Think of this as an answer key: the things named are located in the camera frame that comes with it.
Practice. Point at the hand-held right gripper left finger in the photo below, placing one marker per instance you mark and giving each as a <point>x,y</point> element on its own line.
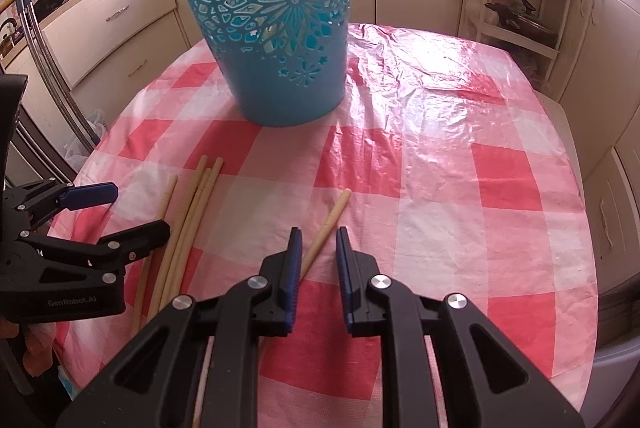
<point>292,278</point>

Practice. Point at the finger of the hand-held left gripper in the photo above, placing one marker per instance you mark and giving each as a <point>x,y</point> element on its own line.
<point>92,195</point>
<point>140,238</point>

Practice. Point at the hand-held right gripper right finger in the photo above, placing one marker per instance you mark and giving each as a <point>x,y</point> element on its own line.
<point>345,283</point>

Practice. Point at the pale wooden chopstick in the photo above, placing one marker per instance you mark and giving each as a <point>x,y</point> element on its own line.
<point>167,198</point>
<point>330,223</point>
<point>212,175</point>
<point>192,185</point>
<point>193,208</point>

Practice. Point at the blue perforated plastic basket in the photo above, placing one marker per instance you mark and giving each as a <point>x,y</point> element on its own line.
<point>280,92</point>

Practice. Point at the clear plastic bag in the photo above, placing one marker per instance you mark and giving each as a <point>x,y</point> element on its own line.
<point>85,142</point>

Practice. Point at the red white checked plastic tablecloth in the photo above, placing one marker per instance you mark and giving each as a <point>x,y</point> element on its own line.
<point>450,208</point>

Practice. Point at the dark kettle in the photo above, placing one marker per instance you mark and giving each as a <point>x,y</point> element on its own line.
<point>9,40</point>

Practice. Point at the black wok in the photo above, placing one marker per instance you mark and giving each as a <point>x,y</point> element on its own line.
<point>50,0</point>

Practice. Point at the white table board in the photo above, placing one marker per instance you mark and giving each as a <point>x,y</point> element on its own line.
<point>565,142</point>

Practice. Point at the metal pot with lid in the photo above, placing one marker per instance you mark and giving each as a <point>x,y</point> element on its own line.
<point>530,27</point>

